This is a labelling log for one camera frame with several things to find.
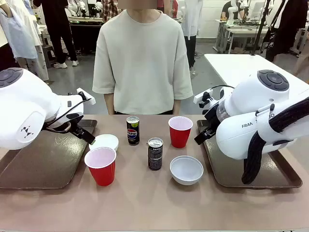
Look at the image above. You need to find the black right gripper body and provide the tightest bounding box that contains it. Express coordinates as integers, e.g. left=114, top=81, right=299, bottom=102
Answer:
left=204, top=102, right=219, bottom=132

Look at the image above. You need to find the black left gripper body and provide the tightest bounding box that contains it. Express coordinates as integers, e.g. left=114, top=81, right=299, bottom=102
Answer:
left=69, top=118, right=85, bottom=139

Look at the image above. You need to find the white bowl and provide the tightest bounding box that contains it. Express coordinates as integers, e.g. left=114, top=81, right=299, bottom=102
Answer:
left=169, top=155, right=204, bottom=186
left=88, top=134, right=120, bottom=152

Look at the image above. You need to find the red plastic cup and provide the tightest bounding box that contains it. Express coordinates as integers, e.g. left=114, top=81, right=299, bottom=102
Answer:
left=168, top=116, right=194, bottom=148
left=84, top=146, right=117, bottom=187

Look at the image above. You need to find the black Pepsi can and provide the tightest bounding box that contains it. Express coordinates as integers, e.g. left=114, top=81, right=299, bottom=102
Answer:
left=126, top=116, right=140, bottom=146
left=146, top=137, right=164, bottom=171

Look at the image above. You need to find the person's right forearm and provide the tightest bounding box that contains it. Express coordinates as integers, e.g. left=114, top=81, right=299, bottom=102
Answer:
left=103, top=93, right=116, bottom=115

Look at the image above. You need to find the person's left forearm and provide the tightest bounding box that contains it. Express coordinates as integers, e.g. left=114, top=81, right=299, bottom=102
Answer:
left=172, top=98, right=182, bottom=115

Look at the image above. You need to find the brown serving tray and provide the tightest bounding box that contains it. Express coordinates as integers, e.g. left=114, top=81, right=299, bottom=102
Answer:
left=0, top=118, right=98, bottom=189
left=197, top=119, right=303, bottom=189

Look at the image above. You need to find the white folding table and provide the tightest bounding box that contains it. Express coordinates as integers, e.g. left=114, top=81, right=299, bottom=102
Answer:
left=204, top=53, right=309, bottom=97

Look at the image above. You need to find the grey step stool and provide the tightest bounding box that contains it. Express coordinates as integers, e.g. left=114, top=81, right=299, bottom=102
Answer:
left=42, top=44, right=57, bottom=67

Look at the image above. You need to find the person in beige t-shirt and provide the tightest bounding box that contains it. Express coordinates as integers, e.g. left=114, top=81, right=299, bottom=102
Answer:
left=92, top=0, right=194, bottom=115

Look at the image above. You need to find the white background workbench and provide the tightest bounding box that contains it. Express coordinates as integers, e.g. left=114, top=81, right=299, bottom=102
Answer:
left=214, top=19, right=270, bottom=54

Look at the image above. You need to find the black background workbench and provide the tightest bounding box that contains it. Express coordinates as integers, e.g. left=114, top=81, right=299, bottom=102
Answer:
left=69, top=15, right=104, bottom=54

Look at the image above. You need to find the bystander in black clothes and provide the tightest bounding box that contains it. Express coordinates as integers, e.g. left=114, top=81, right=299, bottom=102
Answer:
left=33, top=0, right=80, bottom=69

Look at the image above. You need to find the bystander in white shirt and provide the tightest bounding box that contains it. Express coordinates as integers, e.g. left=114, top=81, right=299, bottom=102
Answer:
left=180, top=0, right=204, bottom=71

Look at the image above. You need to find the black tripod stand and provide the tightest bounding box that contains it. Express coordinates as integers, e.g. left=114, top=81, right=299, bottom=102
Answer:
left=251, top=0, right=272, bottom=56

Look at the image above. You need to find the bystander in light blue shirt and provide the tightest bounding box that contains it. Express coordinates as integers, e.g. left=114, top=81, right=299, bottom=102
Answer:
left=0, top=0, right=49, bottom=82

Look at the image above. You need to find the bystander in black printed shirt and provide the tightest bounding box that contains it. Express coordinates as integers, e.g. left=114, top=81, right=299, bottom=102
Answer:
left=262, top=0, right=309, bottom=62

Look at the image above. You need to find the bystander in plaid shirt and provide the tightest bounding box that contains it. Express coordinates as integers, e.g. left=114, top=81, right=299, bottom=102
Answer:
left=101, top=0, right=121, bottom=23

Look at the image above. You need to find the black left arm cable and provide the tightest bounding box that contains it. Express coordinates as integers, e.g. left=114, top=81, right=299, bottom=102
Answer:
left=43, top=98, right=92, bottom=134

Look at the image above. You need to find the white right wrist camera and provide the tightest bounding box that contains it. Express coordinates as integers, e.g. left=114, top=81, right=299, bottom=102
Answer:
left=194, top=88, right=213, bottom=108

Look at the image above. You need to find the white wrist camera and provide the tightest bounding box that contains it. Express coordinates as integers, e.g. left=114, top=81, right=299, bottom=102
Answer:
left=194, top=88, right=213, bottom=108
left=76, top=88, right=96, bottom=105

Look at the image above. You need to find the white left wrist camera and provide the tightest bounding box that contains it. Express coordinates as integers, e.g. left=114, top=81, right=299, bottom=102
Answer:
left=76, top=88, right=96, bottom=105

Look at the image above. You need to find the black right camera cable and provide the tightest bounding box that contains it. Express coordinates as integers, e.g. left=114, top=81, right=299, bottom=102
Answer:
left=209, top=84, right=236, bottom=92

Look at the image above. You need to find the black right arm cable sleeve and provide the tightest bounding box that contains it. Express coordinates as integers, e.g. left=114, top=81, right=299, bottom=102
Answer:
left=241, top=96, right=309, bottom=185

